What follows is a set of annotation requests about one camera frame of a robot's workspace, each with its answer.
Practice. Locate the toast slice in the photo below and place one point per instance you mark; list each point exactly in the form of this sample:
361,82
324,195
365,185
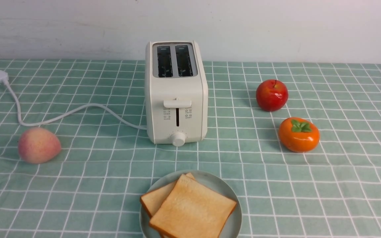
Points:
191,210
152,200

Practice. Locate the white two-slot toaster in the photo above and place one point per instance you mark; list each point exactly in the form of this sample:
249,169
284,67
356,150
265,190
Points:
175,93

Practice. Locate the red apple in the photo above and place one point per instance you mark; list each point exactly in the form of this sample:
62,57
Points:
271,95

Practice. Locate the orange persimmon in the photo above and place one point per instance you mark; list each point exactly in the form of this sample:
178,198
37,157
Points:
298,134

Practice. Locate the pink yellow peach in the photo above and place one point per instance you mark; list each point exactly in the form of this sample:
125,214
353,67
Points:
38,145

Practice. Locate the green checkered tablecloth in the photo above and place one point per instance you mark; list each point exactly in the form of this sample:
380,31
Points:
92,188

